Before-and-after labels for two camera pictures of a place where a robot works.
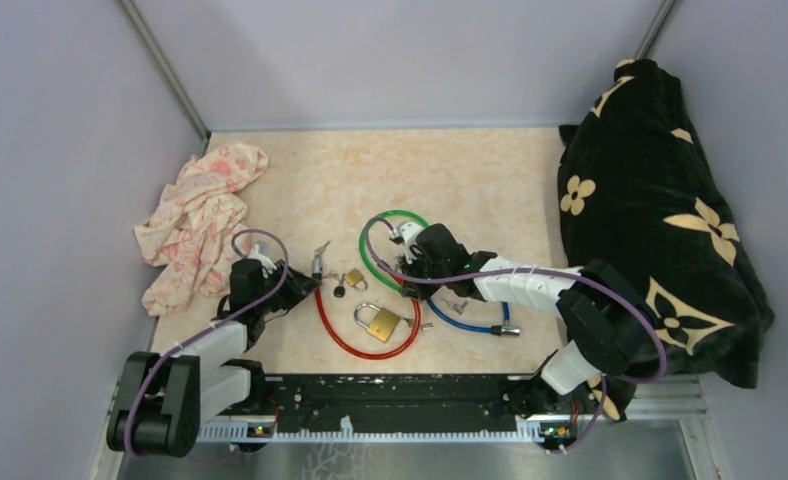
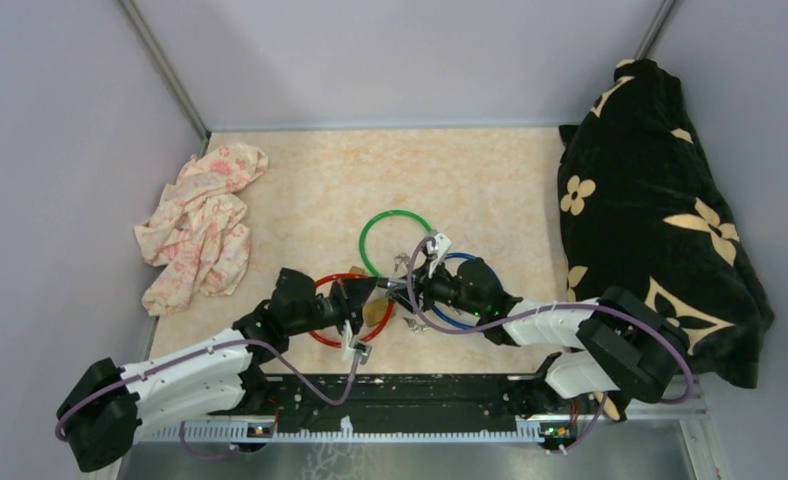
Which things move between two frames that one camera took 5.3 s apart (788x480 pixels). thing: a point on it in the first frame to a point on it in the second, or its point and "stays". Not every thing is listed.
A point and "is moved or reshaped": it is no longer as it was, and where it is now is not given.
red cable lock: (317, 276) is moved or reshaped
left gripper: (298, 285) to (352, 294)
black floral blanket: (635, 196) stays
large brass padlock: (383, 324) is moved or reshaped
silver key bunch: (424, 326) stays
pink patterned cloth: (189, 237) stays
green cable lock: (363, 237) stays
